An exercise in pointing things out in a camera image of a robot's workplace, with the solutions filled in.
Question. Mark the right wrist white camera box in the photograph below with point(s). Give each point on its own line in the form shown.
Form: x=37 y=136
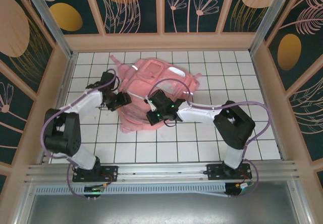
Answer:
x=149 y=103

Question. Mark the aluminium side rail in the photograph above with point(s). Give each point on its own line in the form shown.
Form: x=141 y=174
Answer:
x=65 y=82
x=270 y=108

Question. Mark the aluminium mounting rail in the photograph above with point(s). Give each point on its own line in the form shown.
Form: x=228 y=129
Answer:
x=161 y=172

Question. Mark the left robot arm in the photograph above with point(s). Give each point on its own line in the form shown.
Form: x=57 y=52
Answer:
x=68 y=133

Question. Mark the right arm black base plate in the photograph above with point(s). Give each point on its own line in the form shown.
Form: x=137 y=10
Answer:
x=213 y=172

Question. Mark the dark floral wall panel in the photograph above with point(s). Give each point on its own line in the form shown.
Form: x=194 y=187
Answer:
x=75 y=7
x=126 y=12
x=302 y=32
x=15 y=32
x=242 y=12
x=12 y=120
x=310 y=120
x=191 y=7

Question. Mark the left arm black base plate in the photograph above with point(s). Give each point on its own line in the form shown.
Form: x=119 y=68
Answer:
x=111 y=172

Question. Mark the pink school backpack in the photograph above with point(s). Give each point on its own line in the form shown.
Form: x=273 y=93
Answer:
x=151 y=75

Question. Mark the grey metal plate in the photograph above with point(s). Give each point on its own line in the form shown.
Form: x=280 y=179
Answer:
x=161 y=209

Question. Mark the aluminium frame post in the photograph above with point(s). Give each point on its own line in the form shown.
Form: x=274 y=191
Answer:
x=25 y=203
x=51 y=24
x=270 y=17
x=301 y=203

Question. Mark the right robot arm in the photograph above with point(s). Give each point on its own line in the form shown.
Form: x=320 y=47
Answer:
x=227 y=123

